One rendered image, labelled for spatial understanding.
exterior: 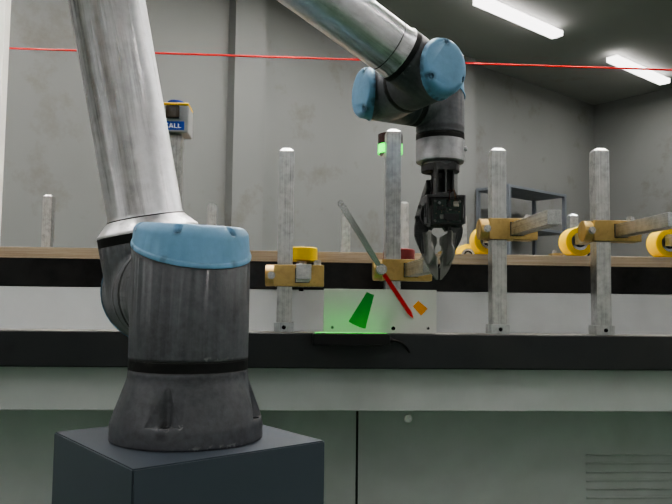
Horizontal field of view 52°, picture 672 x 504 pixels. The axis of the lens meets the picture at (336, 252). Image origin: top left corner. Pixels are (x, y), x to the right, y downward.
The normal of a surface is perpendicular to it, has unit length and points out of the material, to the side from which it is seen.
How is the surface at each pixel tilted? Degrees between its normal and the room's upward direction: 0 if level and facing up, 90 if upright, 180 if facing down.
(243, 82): 90
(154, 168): 87
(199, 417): 70
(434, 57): 92
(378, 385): 90
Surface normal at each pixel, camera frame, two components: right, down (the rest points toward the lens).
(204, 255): 0.42, -0.14
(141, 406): -0.38, -0.41
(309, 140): 0.63, -0.04
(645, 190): -0.77, -0.05
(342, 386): 0.06, -0.07
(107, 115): -0.27, 0.07
